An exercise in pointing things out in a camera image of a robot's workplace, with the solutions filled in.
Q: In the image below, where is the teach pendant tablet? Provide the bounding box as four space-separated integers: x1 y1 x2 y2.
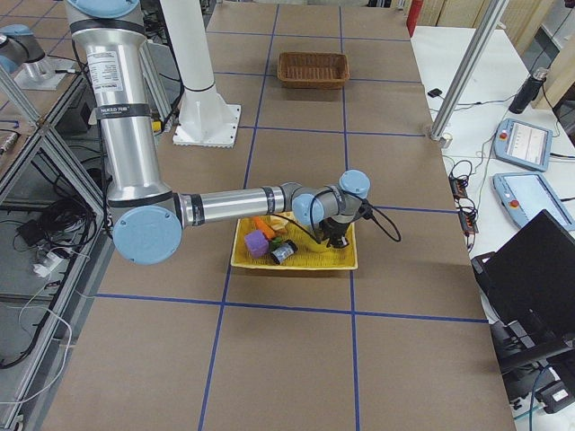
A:
493 119 553 172
492 172 574 232

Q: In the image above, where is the toy carrot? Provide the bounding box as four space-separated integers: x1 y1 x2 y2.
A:
251 216 277 241

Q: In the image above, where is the toy croissant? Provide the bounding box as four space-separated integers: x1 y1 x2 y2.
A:
270 215 292 235

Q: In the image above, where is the purple foam block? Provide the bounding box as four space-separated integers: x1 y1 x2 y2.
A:
243 230 270 259

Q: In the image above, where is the aluminium frame post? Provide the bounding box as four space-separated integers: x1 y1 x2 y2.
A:
427 0 509 149

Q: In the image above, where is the near teach pendant tablet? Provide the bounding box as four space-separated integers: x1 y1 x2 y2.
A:
492 172 574 232

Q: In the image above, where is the small black-lidded jar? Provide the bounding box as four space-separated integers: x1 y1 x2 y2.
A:
270 240 298 265

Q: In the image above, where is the white camera stand post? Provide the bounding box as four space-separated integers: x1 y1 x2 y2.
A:
161 0 241 148

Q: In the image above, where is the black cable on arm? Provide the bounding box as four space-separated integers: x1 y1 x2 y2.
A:
307 190 402 246

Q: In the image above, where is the far teach pendant tablet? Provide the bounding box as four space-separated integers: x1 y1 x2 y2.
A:
493 119 553 172

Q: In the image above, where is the black bottle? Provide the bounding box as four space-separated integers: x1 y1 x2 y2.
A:
509 67 550 114

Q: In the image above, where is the yellow plastic basket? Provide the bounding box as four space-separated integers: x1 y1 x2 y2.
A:
230 218 358 271

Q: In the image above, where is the brown wicker basket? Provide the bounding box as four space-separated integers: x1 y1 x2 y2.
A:
277 52 349 90

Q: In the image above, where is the small black usb device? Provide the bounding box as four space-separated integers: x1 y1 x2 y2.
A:
427 88 443 98

